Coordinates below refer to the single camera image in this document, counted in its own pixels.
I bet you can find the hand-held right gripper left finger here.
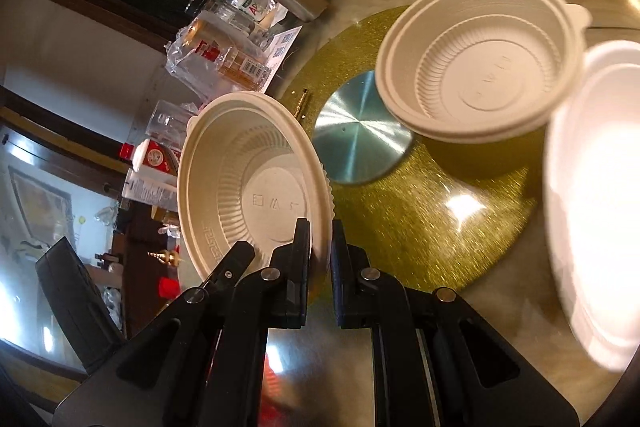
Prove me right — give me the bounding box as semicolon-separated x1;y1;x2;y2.
52;218;313;427

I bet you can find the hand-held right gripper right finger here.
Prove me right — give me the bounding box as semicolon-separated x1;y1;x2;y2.
330;219;581;427

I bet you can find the beige plastic bowl with tab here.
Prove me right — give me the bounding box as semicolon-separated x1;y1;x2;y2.
375;0;592;144

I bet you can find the large white bowl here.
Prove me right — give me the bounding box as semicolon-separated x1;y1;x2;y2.
542;39;640;372

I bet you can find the dark wooden cabinet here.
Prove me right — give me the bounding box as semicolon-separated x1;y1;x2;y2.
75;227;171;340

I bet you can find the red plastic cup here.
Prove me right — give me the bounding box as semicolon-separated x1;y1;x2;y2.
157;277;181;300

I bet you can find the gold gourd ornament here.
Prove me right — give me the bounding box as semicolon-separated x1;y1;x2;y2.
147;247;182;269

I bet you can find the gold glitter turntable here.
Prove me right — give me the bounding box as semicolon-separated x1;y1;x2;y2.
277;6;548;308

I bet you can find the gold lidded jar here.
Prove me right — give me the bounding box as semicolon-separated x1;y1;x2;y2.
150;206;181;228

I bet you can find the white tube carton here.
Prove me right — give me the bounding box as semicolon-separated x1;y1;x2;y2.
121;169;180;210

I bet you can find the round metal disc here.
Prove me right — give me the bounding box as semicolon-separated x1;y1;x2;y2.
313;71;415;185

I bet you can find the white bottle with red cap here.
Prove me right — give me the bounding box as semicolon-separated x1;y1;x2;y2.
120;139;181;172

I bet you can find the small brass tube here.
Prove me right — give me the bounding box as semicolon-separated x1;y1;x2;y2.
287;89;311;120

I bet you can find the clear glass pitcher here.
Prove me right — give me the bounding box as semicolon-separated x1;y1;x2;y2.
146;99;201;142

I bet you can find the amber liquor bottle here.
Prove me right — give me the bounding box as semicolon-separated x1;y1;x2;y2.
180;19;273;88

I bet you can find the white printed paper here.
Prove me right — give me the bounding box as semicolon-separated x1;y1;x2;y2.
260;24;306;92

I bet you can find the clear plastic bag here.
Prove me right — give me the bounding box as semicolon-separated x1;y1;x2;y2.
165;0;281;100

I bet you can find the dark lidded glass jar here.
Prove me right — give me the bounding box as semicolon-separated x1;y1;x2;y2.
183;0;221;18

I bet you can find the framed wall painting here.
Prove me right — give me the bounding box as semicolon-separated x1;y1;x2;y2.
7;167;71;233

